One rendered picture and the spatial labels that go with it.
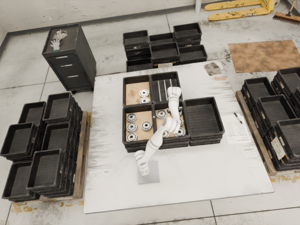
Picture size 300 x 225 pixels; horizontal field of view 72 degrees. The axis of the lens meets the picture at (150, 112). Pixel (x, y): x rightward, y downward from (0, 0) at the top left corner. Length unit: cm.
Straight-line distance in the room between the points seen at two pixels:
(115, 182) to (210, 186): 83
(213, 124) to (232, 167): 41
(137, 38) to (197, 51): 98
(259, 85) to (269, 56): 101
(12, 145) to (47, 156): 51
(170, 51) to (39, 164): 228
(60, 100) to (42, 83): 124
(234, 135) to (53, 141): 208
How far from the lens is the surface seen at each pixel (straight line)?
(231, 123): 221
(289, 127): 267
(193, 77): 254
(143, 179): 190
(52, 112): 294
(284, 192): 288
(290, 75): 333
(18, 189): 293
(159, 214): 257
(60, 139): 279
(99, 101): 248
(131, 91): 228
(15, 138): 298
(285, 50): 434
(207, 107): 212
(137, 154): 163
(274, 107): 290
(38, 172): 259
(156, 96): 219
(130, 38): 357
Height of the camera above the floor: 254
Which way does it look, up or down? 55 degrees down
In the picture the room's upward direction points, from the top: 10 degrees counter-clockwise
